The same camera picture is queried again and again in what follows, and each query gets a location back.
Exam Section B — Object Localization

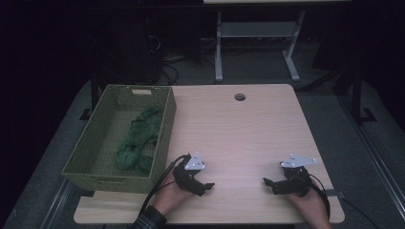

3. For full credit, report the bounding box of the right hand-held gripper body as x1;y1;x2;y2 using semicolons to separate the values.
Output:
280;155;318;198

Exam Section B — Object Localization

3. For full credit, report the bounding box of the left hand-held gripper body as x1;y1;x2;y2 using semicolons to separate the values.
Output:
173;151;206;192

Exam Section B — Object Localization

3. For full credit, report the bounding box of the green plush garment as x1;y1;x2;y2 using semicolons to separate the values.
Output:
114;106;164;177

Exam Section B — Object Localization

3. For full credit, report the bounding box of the green woven basket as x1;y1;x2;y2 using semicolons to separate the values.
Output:
61;84;178;195

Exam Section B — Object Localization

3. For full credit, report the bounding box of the person's left hand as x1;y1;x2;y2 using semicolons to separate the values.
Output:
152;173;195;216

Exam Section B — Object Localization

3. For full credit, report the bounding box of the person's right hand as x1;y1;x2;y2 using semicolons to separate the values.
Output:
286;182;332;229

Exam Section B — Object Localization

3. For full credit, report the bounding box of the black stand leg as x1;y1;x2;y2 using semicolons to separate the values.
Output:
78;72;100;121
349;66;378;126

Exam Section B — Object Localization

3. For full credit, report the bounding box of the grey metal stand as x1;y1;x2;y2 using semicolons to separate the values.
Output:
214;9;307;84

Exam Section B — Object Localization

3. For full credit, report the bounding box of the metal floor rail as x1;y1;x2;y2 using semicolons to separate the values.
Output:
39;177;75;229
336;92;405;220

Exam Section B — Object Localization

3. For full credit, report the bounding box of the bundle of floor cables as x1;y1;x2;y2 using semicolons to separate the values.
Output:
145;33;218;86

